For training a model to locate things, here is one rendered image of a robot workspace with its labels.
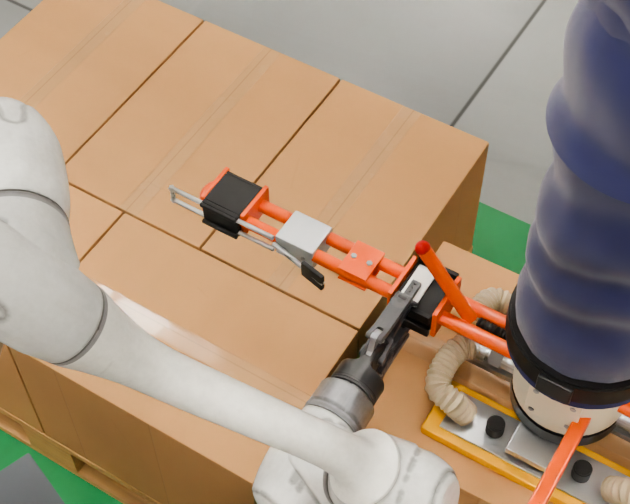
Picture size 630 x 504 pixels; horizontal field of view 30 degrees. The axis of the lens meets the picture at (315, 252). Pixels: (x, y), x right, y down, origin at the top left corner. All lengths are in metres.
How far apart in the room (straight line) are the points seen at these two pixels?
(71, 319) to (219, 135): 1.51
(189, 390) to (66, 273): 0.23
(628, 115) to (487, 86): 2.44
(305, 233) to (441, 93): 1.79
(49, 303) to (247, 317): 1.20
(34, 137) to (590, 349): 0.72
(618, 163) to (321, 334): 1.24
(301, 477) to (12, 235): 0.57
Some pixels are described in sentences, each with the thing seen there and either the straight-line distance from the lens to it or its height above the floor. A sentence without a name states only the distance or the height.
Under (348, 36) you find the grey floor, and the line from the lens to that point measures 3.72.
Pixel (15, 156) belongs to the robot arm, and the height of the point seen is 1.60.
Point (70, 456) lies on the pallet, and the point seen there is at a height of 0.11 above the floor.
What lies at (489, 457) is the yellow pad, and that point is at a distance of 1.77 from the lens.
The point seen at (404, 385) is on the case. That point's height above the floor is 0.95.
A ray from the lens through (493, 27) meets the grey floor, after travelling 3.78.
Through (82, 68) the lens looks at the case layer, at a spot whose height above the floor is 0.54.
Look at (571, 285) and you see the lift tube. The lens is 1.42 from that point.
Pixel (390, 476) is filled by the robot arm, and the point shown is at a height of 1.22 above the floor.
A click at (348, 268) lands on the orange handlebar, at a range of 1.78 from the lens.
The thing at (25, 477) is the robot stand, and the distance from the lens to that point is 2.04.
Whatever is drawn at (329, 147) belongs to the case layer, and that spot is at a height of 0.54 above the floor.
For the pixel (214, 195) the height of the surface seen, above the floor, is 1.10.
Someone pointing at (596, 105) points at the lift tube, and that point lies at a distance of 1.19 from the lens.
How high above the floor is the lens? 2.54
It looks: 54 degrees down
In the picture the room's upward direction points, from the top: 1 degrees counter-clockwise
